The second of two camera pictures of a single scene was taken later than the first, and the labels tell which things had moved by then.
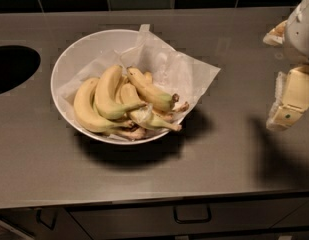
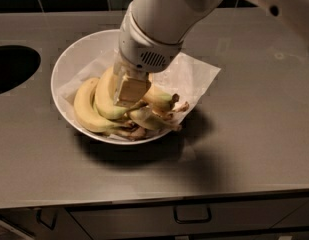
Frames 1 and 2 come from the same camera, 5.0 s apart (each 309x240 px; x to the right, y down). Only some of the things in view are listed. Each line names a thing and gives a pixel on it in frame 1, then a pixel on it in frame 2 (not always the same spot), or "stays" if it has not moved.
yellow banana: (145, 116) stays
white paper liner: (184, 77) stays
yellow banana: (103, 97) stays
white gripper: (301, 30) -> (140, 52)
